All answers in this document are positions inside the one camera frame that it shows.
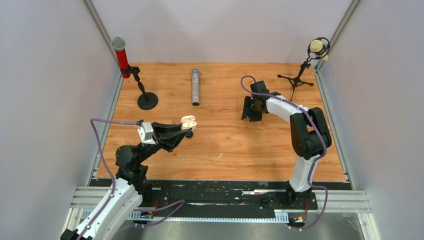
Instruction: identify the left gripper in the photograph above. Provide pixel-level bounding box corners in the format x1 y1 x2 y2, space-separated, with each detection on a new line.
136 121 191 165

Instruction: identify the white earbud case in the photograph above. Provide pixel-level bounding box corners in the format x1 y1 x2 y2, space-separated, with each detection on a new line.
181 115 197 130

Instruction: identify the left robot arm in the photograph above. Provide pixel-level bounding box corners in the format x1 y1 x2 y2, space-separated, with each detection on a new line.
60 115 197 240

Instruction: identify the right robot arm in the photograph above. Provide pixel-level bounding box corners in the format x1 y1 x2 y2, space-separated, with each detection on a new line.
241 80 332 209

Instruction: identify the silver glitter microphone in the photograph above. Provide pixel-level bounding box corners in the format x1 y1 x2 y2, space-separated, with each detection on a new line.
190 68 201 106

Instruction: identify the black tripod mic stand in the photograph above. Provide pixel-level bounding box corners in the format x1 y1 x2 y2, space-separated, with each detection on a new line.
277 37 331 101

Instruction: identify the beige condenser microphone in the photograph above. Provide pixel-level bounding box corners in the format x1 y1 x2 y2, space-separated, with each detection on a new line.
308 39 330 61

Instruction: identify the red glitter microphone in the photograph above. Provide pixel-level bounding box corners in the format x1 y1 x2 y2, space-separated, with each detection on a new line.
111 36 131 79

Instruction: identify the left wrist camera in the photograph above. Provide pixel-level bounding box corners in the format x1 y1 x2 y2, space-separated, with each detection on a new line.
137 122 157 145

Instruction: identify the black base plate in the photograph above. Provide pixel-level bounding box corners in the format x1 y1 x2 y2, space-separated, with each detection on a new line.
132 179 319 220

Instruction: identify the slotted cable duct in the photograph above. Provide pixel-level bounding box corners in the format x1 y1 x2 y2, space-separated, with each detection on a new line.
125 208 290 223

